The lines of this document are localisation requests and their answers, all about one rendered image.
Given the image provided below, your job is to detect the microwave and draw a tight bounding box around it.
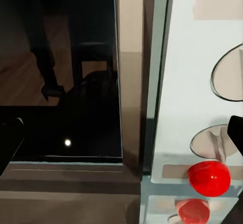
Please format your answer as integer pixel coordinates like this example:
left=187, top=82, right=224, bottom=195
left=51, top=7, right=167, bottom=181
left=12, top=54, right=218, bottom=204
left=0, top=0, right=243, bottom=197

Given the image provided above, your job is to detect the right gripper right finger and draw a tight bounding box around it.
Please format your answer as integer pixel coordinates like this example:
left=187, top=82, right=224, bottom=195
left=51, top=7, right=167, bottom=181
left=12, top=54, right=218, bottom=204
left=227, top=116, right=243, bottom=155

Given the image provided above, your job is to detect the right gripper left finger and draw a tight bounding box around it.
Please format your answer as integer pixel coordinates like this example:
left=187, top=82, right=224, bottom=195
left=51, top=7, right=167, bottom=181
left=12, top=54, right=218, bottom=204
left=0, top=115, right=26, bottom=176

